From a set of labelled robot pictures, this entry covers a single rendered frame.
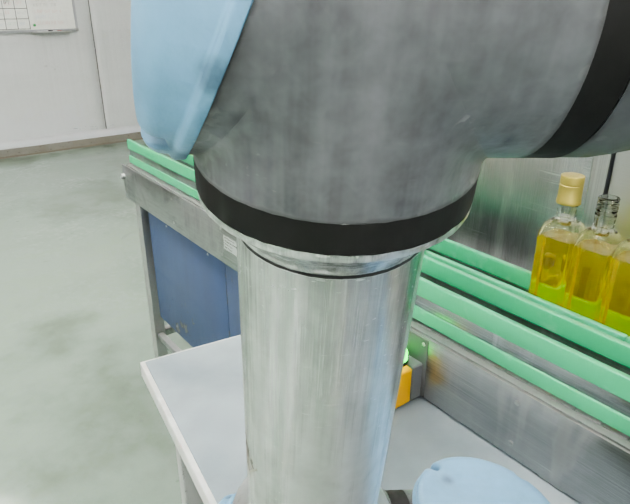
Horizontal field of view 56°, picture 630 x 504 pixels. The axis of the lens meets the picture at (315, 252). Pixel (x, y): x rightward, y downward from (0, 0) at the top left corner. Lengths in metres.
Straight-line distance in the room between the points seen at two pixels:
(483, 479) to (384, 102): 0.39
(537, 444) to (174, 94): 0.85
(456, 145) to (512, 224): 1.05
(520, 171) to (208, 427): 0.74
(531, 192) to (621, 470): 0.54
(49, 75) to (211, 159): 6.16
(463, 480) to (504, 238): 0.82
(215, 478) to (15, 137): 5.62
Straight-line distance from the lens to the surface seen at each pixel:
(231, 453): 0.98
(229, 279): 1.63
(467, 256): 1.16
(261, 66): 0.17
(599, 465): 0.91
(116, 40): 6.54
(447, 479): 0.50
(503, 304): 1.02
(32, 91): 6.34
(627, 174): 1.07
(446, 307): 0.99
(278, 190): 0.19
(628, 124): 0.21
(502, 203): 1.25
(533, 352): 0.91
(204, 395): 1.10
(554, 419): 0.92
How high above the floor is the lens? 1.41
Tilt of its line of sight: 23 degrees down
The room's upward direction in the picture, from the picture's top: straight up
